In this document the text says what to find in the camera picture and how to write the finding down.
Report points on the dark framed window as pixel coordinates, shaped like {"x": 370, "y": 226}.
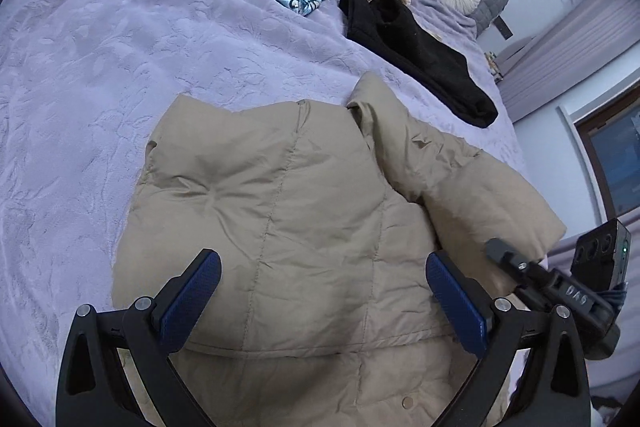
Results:
{"x": 617, "y": 157}

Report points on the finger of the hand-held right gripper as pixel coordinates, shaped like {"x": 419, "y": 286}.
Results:
{"x": 512, "y": 264}

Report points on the purple bed blanket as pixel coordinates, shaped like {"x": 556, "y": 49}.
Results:
{"x": 110, "y": 82}

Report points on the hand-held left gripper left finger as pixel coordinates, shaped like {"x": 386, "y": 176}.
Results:
{"x": 191, "y": 299}

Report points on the black garment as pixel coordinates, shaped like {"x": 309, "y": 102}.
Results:
{"x": 415, "y": 47}

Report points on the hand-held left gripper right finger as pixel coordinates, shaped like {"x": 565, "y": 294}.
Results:
{"x": 457, "y": 302}

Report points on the colourful small boxes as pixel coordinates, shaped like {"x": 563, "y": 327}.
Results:
{"x": 495, "y": 66}

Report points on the beige puffer jacket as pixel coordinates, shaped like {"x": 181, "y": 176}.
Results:
{"x": 320, "y": 227}

